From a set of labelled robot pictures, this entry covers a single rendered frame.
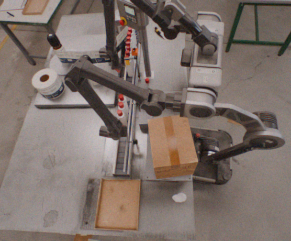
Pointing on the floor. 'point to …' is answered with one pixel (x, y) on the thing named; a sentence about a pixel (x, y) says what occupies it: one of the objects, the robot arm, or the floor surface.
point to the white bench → (31, 21)
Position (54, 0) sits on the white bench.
